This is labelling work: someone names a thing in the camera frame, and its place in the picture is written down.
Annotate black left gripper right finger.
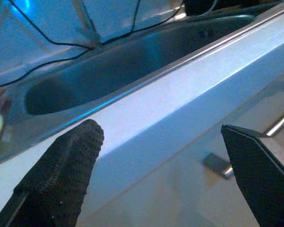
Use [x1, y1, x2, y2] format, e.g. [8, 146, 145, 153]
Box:
[221, 124, 284, 227]

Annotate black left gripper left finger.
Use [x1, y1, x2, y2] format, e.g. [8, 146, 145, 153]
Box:
[0, 119, 105, 227]

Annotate white cabinet front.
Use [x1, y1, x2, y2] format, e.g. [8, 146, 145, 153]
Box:
[80, 68, 284, 227]

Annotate stainless steel sink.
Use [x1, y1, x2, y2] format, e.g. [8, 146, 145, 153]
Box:
[0, 3, 284, 167]

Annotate steel drawer handle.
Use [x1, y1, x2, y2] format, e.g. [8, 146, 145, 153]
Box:
[202, 107, 284, 180]

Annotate black cable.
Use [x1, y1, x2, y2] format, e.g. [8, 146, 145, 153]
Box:
[0, 47, 95, 90]
[100, 0, 142, 45]
[9, 0, 95, 50]

